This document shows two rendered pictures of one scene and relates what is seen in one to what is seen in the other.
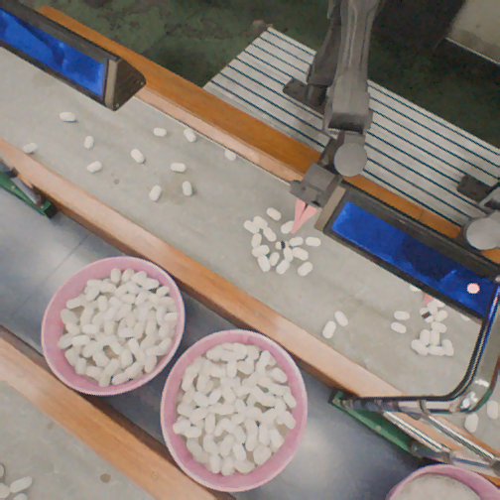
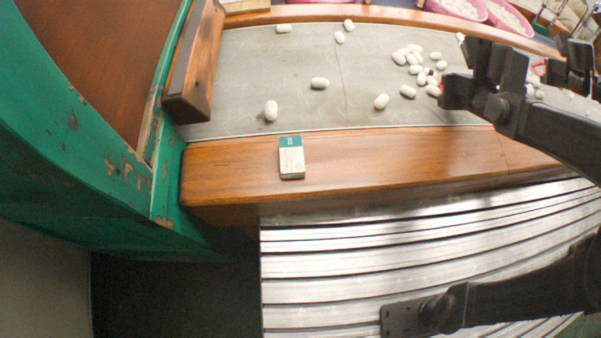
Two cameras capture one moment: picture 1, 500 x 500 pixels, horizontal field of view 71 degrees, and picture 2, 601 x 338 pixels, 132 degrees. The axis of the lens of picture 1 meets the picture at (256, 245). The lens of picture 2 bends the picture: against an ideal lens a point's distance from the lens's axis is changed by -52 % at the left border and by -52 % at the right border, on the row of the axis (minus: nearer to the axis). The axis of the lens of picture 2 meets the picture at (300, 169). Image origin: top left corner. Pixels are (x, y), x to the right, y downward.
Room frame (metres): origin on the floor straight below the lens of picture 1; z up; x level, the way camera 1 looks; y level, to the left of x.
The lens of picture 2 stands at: (0.47, -0.81, 1.14)
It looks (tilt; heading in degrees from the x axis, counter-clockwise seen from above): 67 degrees down; 153
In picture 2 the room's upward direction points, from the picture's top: 1 degrees clockwise
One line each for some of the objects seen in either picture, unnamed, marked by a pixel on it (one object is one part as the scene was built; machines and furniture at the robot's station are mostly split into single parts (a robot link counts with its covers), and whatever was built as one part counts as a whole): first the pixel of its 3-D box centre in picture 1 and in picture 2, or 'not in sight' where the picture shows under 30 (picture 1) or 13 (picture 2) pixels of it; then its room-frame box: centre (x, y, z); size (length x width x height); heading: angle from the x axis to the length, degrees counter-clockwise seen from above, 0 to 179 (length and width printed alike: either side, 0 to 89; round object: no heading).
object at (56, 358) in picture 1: (121, 324); (502, 21); (0.10, 0.24, 0.72); 0.27 x 0.27 x 0.10
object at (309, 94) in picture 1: (316, 89); (591, 246); (0.89, -0.08, 0.71); 0.20 x 0.07 x 0.08; 66
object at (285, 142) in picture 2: not in sight; (291, 156); (0.31, -0.74, 0.77); 0.06 x 0.04 x 0.02; 159
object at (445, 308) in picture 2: not in sight; (461, 312); (0.64, -0.63, 0.77); 0.09 x 0.06 x 0.06; 51
